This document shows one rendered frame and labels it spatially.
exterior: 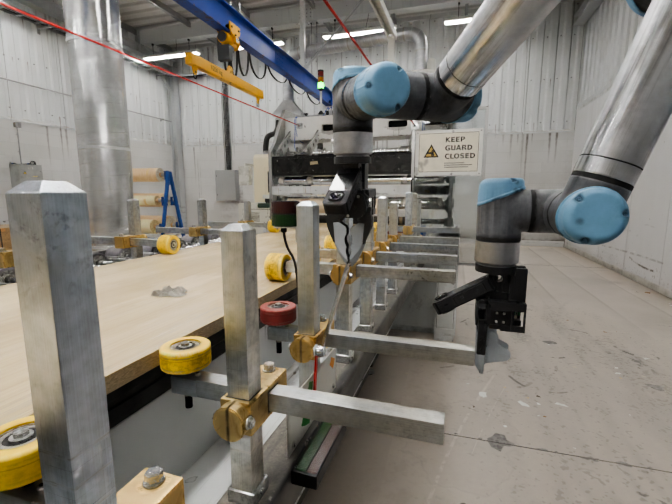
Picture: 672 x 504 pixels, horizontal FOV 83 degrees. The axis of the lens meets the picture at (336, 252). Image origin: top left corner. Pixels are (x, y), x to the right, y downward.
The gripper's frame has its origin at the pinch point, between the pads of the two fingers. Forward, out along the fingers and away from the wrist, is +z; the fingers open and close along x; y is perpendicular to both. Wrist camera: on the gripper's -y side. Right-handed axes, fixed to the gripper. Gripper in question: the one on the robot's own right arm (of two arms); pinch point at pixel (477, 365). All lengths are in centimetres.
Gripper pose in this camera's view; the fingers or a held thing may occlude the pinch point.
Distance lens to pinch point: 81.4
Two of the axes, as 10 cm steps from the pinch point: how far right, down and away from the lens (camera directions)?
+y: 9.5, 0.5, -3.1
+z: 0.0, 9.9, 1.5
